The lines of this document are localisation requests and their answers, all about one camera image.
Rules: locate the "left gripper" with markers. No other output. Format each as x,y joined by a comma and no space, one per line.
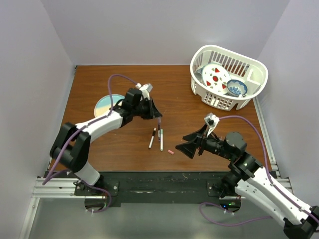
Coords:
153,112

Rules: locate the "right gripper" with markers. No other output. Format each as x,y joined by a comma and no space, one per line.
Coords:
189,148

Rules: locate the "purple pen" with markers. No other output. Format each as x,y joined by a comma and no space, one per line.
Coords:
159,127

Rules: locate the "small black-tipped white marker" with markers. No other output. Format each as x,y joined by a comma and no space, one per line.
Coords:
151,142

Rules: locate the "white marker with green end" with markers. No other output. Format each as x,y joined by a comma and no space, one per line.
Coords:
161,139

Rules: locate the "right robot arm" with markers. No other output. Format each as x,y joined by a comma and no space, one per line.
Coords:
249,178

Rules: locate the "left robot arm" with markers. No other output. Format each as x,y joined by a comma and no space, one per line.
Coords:
72,144

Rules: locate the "round pastel plate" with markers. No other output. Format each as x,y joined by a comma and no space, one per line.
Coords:
104,104

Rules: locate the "white plastic dish basket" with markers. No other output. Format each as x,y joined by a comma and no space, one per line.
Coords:
250,71

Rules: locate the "strawberry pattern plate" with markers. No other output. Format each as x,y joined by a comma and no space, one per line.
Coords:
215,77

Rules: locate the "blue and white bowl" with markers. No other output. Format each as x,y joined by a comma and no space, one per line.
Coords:
236,88

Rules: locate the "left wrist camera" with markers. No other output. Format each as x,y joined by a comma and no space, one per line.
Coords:
145,89

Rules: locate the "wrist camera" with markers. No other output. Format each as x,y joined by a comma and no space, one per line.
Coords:
211,120
145,89

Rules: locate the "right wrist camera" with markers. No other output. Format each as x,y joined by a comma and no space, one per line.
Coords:
211,120

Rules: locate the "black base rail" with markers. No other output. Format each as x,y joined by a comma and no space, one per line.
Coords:
160,188

